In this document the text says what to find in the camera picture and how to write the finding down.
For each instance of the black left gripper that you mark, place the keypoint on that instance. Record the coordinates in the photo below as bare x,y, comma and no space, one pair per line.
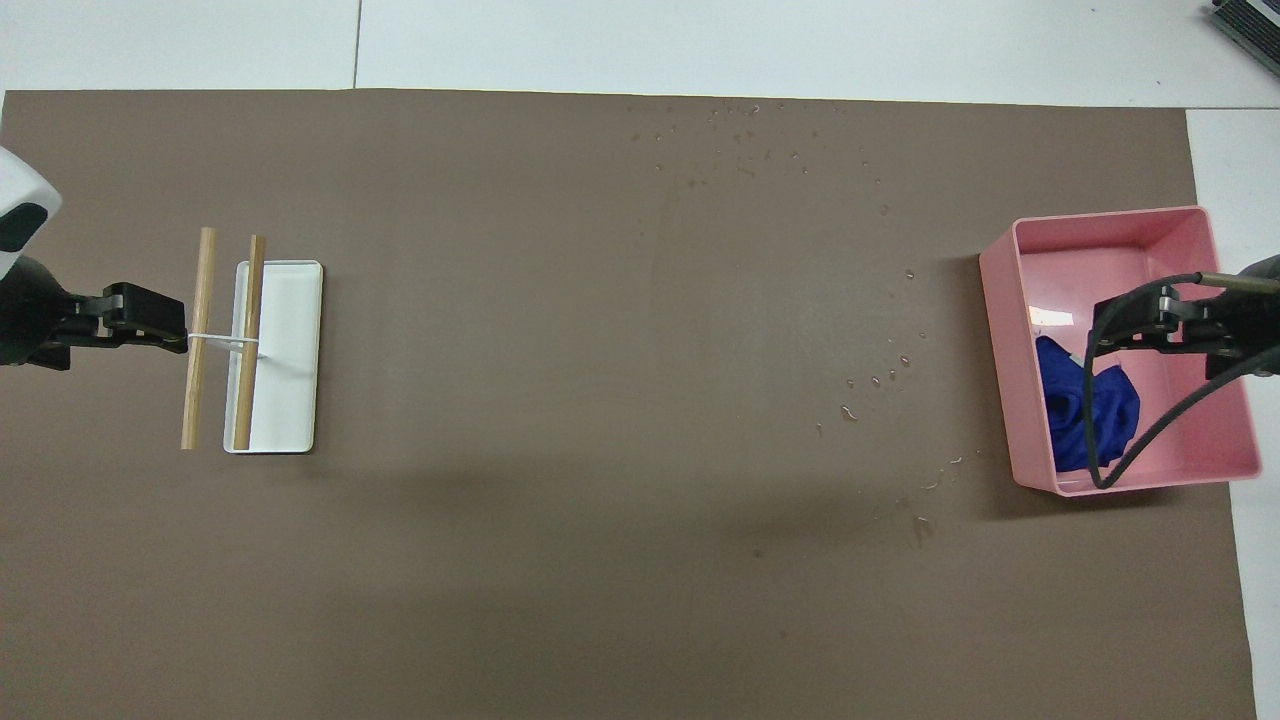
25,315

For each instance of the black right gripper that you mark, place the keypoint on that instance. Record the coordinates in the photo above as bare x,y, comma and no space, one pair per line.
1255,320

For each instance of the blue cloth towel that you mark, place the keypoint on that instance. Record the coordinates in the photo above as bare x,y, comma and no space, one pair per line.
1065,420

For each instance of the white towel rack base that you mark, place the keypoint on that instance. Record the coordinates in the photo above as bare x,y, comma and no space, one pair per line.
290,330

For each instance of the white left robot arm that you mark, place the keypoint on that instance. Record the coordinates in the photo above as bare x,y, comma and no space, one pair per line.
20,190

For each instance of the brown table mat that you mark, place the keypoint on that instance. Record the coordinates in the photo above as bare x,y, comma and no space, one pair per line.
550,400

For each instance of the pink plastic bin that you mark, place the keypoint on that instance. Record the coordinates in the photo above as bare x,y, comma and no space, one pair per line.
1010,350

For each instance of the wooden rack rod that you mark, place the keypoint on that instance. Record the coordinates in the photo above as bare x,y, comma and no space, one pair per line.
252,290
203,290

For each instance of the spilled water droplets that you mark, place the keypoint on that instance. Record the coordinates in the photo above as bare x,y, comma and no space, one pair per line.
848,412

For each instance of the grey ribbed device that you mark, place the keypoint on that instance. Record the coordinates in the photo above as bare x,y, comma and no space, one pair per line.
1250,20

